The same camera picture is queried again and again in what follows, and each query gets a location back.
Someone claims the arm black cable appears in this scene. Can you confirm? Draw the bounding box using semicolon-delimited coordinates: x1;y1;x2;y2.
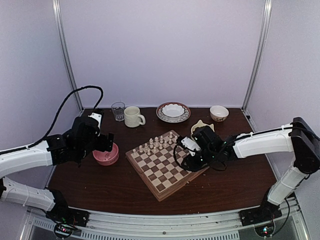
24;85;104;151
172;139;233;172

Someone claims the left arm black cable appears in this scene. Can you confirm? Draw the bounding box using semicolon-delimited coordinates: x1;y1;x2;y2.
24;85;104;151

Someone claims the wooden chess board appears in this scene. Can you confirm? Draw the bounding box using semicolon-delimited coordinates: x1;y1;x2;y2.
125;130;207;202

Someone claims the aluminium frame post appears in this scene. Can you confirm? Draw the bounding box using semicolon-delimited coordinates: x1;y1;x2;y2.
241;0;273;113
51;0;84;111

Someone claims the white king chess piece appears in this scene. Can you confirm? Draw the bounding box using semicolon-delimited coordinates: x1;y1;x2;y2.
149;138;154;149

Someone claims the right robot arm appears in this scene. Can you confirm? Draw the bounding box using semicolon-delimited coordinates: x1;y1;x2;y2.
177;117;320;221

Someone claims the cream ribbed mug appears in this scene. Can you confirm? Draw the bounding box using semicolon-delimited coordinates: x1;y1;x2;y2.
124;106;146;128

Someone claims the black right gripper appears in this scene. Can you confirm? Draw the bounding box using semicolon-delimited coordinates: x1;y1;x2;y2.
181;147;217;173

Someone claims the patterned ceramic plate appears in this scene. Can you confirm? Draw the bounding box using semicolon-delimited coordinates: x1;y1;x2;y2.
156;102;191;124

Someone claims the aluminium front rail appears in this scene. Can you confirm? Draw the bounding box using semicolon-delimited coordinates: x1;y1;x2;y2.
24;197;308;240

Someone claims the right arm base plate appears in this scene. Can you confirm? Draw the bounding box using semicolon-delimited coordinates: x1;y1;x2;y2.
239;206;282;227

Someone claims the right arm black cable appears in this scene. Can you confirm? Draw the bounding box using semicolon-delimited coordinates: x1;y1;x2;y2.
172;139;233;172

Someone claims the white queen chess piece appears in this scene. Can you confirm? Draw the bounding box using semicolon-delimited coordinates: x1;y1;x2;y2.
154;136;159;147

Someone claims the cream cat-ear bowl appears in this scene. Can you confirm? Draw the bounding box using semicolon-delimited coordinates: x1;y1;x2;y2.
190;119;215;136

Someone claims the clear drinking glass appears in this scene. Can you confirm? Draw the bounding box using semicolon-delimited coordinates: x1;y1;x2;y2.
111;101;126;122

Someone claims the white scalloped bowl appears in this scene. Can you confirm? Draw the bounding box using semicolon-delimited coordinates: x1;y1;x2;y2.
161;103;185;118

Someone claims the small white floral bowl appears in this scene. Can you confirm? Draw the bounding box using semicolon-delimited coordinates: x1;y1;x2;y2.
209;105;229;122

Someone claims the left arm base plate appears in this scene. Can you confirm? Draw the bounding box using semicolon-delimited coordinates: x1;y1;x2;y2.
45;206;90;227

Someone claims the right aluminium frame post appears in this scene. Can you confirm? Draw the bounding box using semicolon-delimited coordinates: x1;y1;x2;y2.
241;0;273;113

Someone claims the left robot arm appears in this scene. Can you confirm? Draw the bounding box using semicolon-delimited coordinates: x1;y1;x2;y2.
0;113;114;222

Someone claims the left aluminium frame post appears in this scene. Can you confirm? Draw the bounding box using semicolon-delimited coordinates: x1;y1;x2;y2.
51;0;84;111

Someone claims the pink cat-ear bowl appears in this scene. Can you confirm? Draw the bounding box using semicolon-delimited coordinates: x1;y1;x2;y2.
92;143;119;166

